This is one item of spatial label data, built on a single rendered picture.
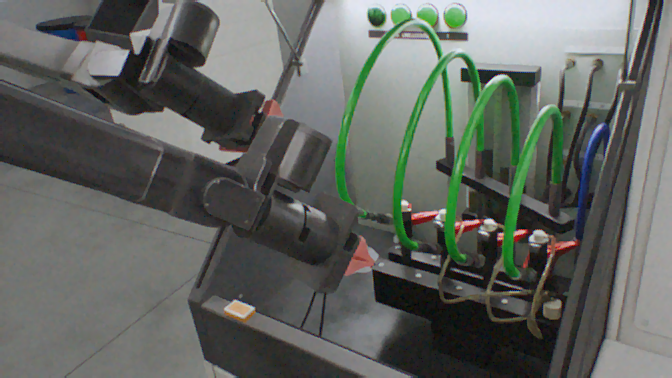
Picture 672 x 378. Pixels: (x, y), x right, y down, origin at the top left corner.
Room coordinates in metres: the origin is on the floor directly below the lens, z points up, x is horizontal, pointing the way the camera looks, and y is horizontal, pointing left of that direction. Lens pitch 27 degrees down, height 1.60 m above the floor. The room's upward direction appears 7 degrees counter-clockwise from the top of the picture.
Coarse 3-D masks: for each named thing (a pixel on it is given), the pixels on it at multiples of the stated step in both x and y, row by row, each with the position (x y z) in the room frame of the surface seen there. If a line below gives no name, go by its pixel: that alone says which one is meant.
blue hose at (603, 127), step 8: (600, 128) 0.83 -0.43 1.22; (608, 128) 0.84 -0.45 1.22; (592, 136) 0.83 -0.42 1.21; (608, 136) 0.84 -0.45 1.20; (592, 144) 0.82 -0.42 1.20; (592, 152) 0.81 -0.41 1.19; (592, 160) 0.81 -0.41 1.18; (584, 168) 0.81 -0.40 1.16; (584, 176) 0.81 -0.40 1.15; (584, 184) 0.81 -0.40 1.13; (584, 192) 0.81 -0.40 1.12; (584, 200) 0.80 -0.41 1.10; (584, 208) 0.80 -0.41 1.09; (584, 216) 0.81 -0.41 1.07; (576, 224) 0.81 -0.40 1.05; (576, 232) 0.81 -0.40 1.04
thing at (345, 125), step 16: (432, 32) 0.96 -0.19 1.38; (384, 48) 0.83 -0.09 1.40; (368, 64) 0.80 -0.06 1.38; (448, 80) 1.01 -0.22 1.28; (352, 96) 0.76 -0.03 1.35; (448, 96) 1.01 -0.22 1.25; (352, 112) 0.75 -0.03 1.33; (448, 112) 1.01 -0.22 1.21; (448, 128) 1.01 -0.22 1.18; (336, 160) 0.72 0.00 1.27; (336, 176) 0.72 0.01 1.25
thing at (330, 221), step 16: (304, 208) 0.50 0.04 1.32; (320, 208) 0.55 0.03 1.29; (336, 208) 0.53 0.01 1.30; (352, 208) 0.52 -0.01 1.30; (320, 224) 0.49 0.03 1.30; (336, 224) 0.52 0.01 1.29; (352, 224) 0.51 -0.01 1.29; (304, 240) 0.48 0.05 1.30; (320, 240) 0.49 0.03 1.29; (336, 240) 0.50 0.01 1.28; (288, 256) 0.53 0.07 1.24; (304, 256) 0.48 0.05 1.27; (320, 256) 0.49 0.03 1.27; (336, 256) 0.49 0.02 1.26; (288, 272) 0.51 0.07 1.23; (304, 272) 0.50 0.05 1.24; (320, 272) 0.49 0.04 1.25; (320, 288) 0.47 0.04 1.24
